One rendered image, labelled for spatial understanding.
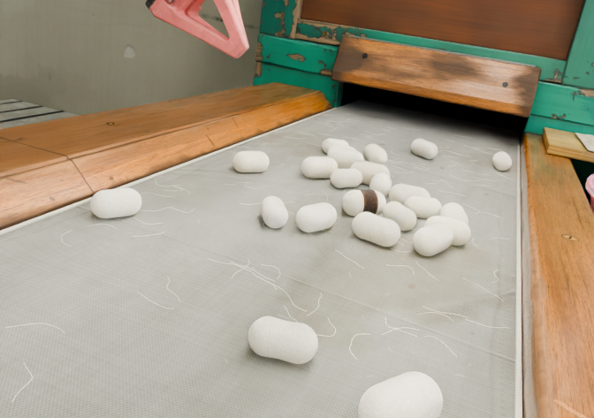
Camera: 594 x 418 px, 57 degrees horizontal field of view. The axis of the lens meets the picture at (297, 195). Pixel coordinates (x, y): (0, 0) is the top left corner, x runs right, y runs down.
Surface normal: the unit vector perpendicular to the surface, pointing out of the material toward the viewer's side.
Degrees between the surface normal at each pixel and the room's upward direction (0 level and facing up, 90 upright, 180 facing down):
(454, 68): 66
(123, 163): 45
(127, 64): 90
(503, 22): 90
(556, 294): 0
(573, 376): 0
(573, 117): 90
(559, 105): 90
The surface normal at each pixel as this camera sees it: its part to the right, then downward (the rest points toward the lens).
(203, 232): 0.14, -0.93
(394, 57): -0.27, -0.12
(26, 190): 0.75, -0.49
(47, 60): -0.33, 0.26
